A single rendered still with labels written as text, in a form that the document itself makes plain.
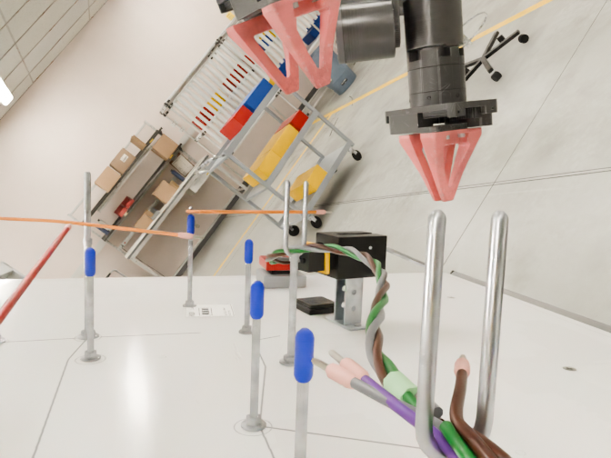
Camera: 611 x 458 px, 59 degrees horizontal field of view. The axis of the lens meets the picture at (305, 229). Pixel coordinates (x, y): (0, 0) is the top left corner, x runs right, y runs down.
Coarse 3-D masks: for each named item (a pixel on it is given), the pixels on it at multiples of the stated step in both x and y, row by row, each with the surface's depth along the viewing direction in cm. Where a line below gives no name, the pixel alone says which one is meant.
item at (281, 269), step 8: (264, 256) 72; (280, 256) 72; (288, 256) 73; (264, 264) 69; (272, 264) 68; (280, 264) 69; (288, 264) 69; (272, 272) 69; (280, 272) 70; (288, 272) 70
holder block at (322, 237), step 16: (320, 240) 52; (336, 240) 50; (352, 240) 50; (368, 240) 51; (384, 240) 52; (336, 256) 50; (384, 256) 52; (336, 272) 50; (352, 272) 51; (368, 272) 52
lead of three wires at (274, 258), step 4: (296, 244) 41; (292, 248) 41; (272, 252) 44; (276, 252) 43; (280, 252) 42; (284, 252) 42; (292, 252) 41; (268, 256) 44; (272, 256) 43; (276, 256) 43; (268, 260) 44; (272, 260) 45; (276, 260) 47; (280, 260) 48; (284, 260) 48; (288, 260) 49
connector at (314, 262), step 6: (312, 252) 49; (300, 258) 49; (306, 258) 49; (312, 258) 49; (318, 258) 49; (324, 258) 49; (330, 258) 50; (300, 264) 50; (306, 264) 49; (312, 264) 49; (318, 264) 49; (324, 264) 50; (330, 264) 50; (300, 270) 50; (306, 270) 49; (312, 270) 49; (318, 270) 49; (324, 270) 50
